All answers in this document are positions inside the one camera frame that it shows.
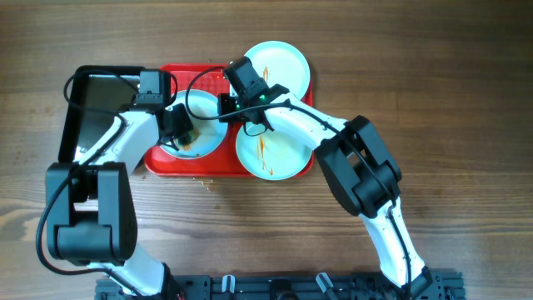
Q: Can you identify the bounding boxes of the light blue plate top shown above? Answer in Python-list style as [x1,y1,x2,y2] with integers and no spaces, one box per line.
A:
[245,41,311,100]

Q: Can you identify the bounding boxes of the red plastic tray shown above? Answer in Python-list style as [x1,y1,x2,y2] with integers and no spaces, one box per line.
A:
[143,63,314,178]

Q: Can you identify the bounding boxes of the left black cable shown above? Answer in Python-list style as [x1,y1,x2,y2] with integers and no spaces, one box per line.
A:
[35,68,180,277]

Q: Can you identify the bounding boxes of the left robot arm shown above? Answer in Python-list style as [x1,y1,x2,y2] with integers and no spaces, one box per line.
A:
[35,69,192,299]

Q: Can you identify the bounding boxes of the black rectangular tray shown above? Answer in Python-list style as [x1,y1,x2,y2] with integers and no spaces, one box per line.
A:
[57,65,143,163]

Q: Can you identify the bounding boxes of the light blue plate bottom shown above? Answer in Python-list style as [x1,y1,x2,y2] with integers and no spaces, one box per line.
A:
[235,122,312,181]

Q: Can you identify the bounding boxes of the light blue plate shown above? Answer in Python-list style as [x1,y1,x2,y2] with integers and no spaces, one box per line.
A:
[235,122,312,181]
[245,41,311,100]
[161,89,228,159]

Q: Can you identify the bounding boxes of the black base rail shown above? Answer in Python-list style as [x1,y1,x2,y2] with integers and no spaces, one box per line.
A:
[94,271,466,300]

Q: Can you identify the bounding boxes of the green yellow sponge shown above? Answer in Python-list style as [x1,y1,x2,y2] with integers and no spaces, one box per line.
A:
[177,129,199,151]

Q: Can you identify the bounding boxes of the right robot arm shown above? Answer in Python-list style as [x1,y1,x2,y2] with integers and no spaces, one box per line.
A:
[220,57,430,299]

